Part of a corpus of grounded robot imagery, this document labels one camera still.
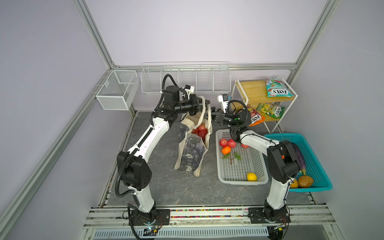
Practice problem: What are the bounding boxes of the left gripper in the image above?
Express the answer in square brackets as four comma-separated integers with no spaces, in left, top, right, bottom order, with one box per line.
[174,94,210,116]

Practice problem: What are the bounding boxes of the cream canvas grocery bag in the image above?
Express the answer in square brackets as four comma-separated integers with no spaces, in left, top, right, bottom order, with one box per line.
[174,96,213,177]

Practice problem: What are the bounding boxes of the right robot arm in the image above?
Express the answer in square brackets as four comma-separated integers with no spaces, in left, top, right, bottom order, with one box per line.
[207,100,300,223]

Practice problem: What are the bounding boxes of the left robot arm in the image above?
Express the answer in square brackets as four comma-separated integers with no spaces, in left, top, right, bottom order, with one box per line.
[115,74,211,225]

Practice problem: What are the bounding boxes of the orange Fox's candy bag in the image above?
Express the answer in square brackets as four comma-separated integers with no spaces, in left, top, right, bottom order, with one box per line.
[247,105,265,127]

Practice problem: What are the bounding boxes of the green Fox's candy bag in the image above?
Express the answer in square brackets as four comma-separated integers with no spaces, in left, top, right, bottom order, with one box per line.
[257,103,285,119]

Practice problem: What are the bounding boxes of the teal Fox's candy bag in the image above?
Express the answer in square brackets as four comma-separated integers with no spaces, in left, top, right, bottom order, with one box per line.
[266,78,293,98]

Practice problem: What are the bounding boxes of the orange tangerine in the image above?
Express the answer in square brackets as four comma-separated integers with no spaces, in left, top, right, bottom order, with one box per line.
[222,146,232,155]

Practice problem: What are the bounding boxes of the green leafy twig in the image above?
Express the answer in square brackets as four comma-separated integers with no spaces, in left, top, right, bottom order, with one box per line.
[223,152,242,165]

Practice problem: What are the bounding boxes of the white plastic fruit basket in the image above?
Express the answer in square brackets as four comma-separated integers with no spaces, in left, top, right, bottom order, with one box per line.
[215,130,269,186]

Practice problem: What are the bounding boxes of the yellow lemon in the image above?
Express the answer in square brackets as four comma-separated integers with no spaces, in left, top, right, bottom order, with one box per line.
[247,173,258,182]

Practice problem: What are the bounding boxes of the purple eggplant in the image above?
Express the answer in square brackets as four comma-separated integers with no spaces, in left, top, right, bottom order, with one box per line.
[292,143,307,175]

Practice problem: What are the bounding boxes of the yellow orange squash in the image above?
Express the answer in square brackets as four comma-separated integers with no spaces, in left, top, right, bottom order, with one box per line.
[290,179,299,189]

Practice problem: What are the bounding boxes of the brown potato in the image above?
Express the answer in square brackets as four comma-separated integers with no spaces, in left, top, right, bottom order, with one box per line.
[298,175,314,188]

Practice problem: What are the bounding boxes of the teal plastic vegetable basket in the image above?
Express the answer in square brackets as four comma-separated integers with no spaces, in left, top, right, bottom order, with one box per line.
[265,133,333,193]

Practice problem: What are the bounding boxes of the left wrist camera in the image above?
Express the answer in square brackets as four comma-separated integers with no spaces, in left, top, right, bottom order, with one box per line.
[184,85,195,97]

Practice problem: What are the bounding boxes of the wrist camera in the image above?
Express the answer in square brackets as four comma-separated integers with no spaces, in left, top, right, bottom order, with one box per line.
[184,85,195,97]
[218,94,231,113]

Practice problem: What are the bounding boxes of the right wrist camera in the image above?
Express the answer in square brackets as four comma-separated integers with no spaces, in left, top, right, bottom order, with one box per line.
[218,94,231,113]

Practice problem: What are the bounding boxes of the long white wire wall basket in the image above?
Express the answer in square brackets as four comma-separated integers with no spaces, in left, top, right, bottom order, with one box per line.
[141,62,232,95]

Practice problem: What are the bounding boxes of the white wire two-tier shelf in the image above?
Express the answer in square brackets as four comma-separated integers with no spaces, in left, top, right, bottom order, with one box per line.
[225,76,299,134]

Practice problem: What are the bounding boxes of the small white mesh wall basket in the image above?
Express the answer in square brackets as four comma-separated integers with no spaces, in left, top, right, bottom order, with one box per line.
[96,70,139,111]

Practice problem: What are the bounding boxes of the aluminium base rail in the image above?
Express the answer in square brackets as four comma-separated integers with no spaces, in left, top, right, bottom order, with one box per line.
[80,205,344,240]

